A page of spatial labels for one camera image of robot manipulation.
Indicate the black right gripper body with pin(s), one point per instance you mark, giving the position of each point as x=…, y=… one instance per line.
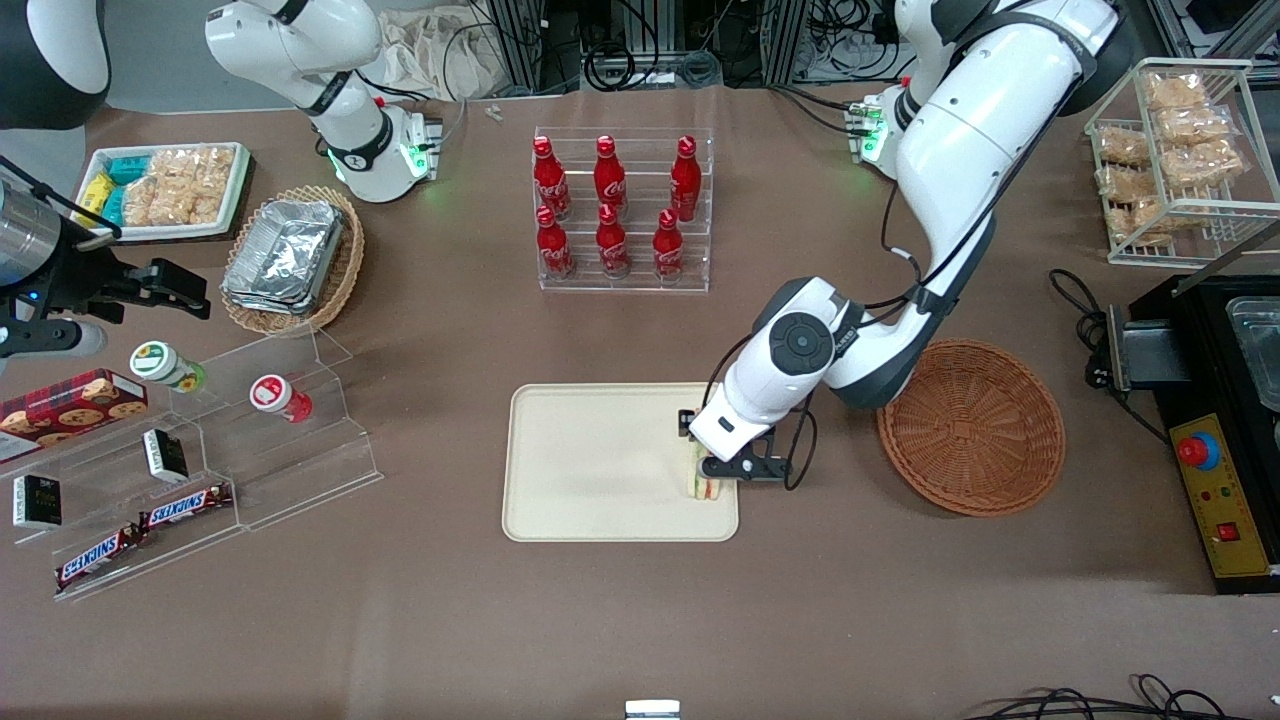
x=78, y=278

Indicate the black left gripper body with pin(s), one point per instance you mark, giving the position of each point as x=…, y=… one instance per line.
x=686, y=422

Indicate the triangular sandwich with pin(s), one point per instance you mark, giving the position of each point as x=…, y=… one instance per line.
x=700, y=488

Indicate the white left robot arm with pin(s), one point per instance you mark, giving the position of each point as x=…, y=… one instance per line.
x=970, y=130

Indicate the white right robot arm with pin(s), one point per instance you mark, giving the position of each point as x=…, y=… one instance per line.
x=300, y=50

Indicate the aluminium foil tray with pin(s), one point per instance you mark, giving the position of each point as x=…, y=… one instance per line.
x=265, y=303
x=285, y=245

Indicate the cream plastic tray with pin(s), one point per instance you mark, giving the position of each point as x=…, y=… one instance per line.
x=600, y=460

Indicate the white snack tray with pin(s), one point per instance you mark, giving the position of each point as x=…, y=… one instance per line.
x=235, y=195

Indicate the light wicker basket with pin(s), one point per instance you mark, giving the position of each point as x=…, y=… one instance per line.
x=340, y=280

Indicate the brown wicker basket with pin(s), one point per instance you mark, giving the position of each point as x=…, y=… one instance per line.
x=970, y=440

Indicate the green lid cup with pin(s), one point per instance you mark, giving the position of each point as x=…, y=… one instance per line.
x=160, y=363

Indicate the clear rice cracker bag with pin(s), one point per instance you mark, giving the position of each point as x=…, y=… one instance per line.
x=195, y=168
x=140, y=200
x=190, y=208

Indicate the teal snack packet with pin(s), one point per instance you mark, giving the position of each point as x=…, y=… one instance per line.
x=127, y=168
x=112, y=207

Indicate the yellow snack packet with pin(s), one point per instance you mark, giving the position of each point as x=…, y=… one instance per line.
x=95, y=193

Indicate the red plaid cookie box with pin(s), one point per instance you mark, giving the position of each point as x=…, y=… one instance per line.
x=70, y=410

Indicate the red lid cup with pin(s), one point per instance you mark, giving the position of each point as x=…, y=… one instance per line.
x=275, y=395

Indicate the small black box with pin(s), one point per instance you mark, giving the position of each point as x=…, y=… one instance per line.
x=165, y=455
x=38, y=502

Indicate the clear acrylic bottle rack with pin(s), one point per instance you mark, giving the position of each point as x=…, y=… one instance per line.
x=640, y=270

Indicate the red cola bottle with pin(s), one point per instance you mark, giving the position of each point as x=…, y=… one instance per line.
x=610, y=180
x=668, y=250
x=612, y=248
x=550, y=185
x=686, y=185
x=553, y=250

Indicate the snickers bar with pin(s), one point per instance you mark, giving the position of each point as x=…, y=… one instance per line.
x=95, y=560
x=185, y=506

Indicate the clear acrylic stepped stand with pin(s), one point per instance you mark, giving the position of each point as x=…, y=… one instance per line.
x=300, y=470
x=100, y=500

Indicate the small silver white object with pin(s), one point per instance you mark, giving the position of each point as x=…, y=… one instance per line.
x=652, y=710

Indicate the white cloth bag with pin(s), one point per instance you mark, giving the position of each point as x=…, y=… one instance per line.
x=440, y=55

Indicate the black machine yellow panel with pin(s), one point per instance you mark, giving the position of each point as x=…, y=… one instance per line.
x=1225, y=500

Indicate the clear plastic container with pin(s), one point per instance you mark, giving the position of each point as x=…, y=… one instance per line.
x=1255, y=350

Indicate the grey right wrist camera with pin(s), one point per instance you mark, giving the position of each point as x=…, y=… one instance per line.
x=55, y=338

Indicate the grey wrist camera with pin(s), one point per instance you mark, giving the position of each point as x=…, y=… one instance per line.
x=760, y=468
x=55, y=338

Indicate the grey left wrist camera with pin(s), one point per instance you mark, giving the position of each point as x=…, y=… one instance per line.
x=760, y=468

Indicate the aluminium frame post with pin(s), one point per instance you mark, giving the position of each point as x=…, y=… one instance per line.
x=785, y=40
x=515, y=45

